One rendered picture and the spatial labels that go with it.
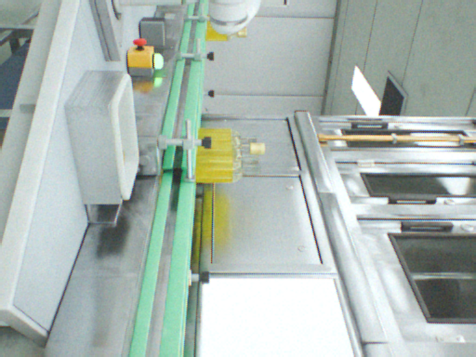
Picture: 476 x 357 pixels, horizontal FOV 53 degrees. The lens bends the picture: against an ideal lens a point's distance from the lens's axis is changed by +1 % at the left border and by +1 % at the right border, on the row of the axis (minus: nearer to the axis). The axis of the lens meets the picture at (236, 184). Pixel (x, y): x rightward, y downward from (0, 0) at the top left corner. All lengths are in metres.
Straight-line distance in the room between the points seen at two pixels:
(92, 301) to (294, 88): 6.92
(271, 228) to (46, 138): 0.69
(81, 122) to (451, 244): 1.04
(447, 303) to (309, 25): 6.32
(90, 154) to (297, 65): 6.67
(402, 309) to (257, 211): 0.46
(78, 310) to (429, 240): 0.98
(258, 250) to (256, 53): 6.26
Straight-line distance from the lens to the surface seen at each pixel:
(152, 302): 0.90
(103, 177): 0.98
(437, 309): 1.28
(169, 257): 0.98
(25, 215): 0.78
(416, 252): 1.42
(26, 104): 0.94
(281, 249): 1.26
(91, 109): 0.91
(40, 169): 0.81
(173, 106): 1.35
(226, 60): 7.40
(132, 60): 1.50
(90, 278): 0.94
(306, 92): 7.71
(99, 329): 0.85
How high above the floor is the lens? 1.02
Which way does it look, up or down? 2 degrees up
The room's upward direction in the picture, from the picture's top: 91 degrees clockwise
